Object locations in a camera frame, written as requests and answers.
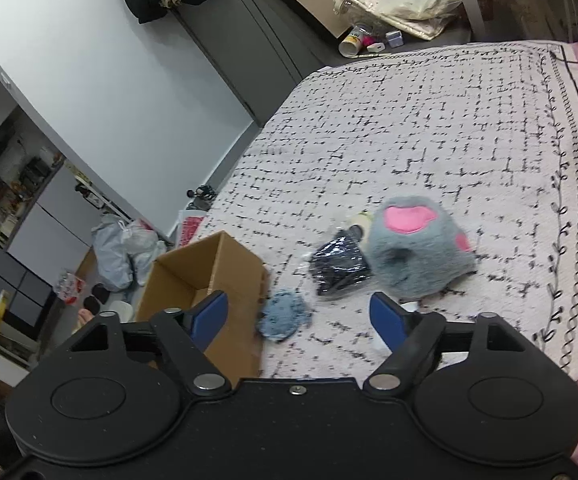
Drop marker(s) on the grey plush paw slipper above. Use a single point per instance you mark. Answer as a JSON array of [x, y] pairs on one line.
[[409, 260]]

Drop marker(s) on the small white box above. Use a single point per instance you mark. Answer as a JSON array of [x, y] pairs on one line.
[[395, 38]]

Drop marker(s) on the white plastic bag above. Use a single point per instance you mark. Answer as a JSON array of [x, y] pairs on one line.
[[144, 247]]

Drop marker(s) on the yellow white paper cup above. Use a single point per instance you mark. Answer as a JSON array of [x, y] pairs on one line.
[[350, 44]]

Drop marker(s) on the white black-patterned blanket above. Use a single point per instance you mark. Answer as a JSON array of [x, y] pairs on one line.
[[419, 135]]

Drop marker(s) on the blue fuzzy soft ball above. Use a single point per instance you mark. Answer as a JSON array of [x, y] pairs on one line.
[[284, 317]]

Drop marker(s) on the crinkled dark plastic wrapper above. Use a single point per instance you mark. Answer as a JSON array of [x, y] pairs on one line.
[[336, 265]]

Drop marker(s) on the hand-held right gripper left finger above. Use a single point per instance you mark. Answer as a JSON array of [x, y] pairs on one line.
[[211, 312]]

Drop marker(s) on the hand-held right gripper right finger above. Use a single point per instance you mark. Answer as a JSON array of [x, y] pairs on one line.
[[386, 320]]

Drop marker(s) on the grey door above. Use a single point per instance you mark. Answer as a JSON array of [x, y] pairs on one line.
[[249, 50]]

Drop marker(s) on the white cabinet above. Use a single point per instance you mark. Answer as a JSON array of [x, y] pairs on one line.
[[49, 220]]

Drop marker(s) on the grey plastic bag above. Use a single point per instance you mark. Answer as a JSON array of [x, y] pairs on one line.
[[111, 255]]

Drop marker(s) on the red printed plastic bag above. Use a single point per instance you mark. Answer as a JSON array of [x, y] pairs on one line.
[[190, 230]]

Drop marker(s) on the cardboard box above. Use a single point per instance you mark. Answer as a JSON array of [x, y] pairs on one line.
[[239, 270]]

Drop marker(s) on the black shoe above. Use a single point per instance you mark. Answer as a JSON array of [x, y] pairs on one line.
[[201, 192]]

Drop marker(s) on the black slipper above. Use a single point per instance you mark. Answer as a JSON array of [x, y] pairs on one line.
[[91, 304], [101, 291]]

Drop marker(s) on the person's left foot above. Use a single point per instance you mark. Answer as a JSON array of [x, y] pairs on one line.
[[85, 316]]

